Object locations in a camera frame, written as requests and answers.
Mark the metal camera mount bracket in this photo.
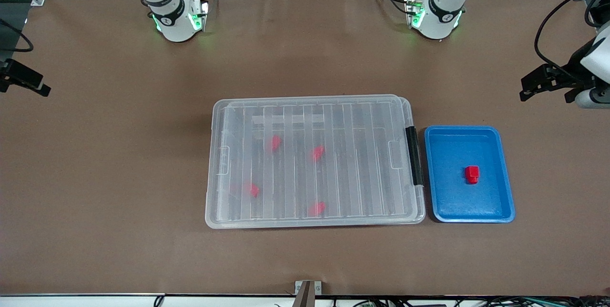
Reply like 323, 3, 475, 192
294, 280, 322, 307

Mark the black box latch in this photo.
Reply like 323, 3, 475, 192
406, 125, 425, 187

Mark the clear plastic storage box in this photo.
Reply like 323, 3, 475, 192
204, 94, 427, 230

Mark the blue plastic tray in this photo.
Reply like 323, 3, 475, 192
424, 125, 517, 224

